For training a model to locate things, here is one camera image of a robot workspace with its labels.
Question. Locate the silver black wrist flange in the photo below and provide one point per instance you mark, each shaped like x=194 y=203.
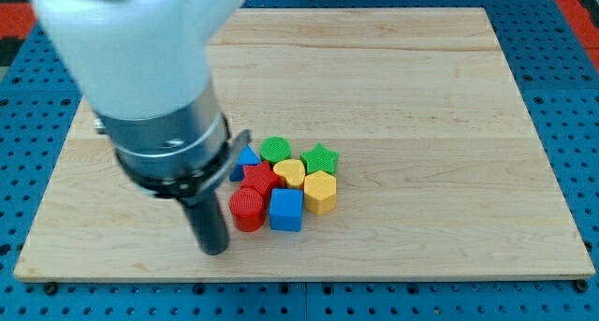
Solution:
x=185 y=154

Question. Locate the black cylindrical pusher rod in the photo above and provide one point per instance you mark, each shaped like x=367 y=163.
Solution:
x=208 y=223

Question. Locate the blue cube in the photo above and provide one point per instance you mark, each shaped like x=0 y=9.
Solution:
x=286 y=209

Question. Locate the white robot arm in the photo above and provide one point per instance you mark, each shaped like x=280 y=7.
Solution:
x=143 y=67

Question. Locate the red cylinder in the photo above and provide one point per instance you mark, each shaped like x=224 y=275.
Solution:
x=247 y=207

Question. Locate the blue triangle block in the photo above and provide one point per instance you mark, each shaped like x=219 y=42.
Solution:
x=247 y=157

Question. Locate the red star block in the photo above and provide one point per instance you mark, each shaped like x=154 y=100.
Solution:
x=260 y=178

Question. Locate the green cylinder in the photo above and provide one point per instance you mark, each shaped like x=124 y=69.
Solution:
x=275 y=150

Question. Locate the yellow heart block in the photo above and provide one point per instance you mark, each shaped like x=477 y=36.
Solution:
x=291 y=172

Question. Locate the yellow hexagon block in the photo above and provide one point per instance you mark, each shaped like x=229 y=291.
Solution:
x=320 y=191

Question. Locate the green star block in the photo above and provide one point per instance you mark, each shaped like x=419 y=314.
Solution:
x=320 y=158

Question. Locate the wooden board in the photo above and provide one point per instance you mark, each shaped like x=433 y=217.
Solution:
x=442 y=176

